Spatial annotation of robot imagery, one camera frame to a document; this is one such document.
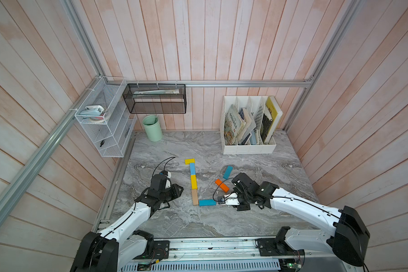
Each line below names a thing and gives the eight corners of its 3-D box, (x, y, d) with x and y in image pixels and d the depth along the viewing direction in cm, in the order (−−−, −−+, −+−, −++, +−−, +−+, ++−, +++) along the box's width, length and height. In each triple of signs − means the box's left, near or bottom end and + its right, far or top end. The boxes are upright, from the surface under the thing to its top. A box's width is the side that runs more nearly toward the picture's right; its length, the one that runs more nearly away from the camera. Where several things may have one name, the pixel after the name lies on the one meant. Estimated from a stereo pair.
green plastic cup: (146, 142, 116) (140, 127, 105) (149, 130, 124) (144, 114, 113) (161, 142, 116) (156, 127, 105) (163, 130, 124) (159, 114, 113)
